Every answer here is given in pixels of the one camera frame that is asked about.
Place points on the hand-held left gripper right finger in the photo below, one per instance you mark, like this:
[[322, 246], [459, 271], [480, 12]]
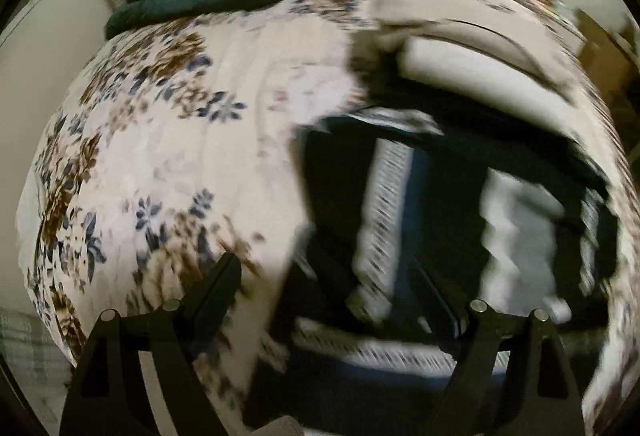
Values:
[[440, 303]]

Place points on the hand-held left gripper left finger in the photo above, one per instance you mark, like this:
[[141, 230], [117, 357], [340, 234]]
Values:
[[216, 288]]

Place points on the black garment with white stripes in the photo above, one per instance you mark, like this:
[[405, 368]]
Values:
[[340, 176]]

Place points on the floral bed sheet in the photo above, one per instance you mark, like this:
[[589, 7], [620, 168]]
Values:
[[165, 125]]

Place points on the grey checked cloth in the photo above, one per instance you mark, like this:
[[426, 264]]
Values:
[[35, 361]]

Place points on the white folded cloth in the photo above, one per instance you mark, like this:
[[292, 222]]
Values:
[[465, 58]]

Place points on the brown wooden furniture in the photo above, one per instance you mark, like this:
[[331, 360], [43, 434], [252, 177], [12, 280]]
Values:
[[607, 50]]

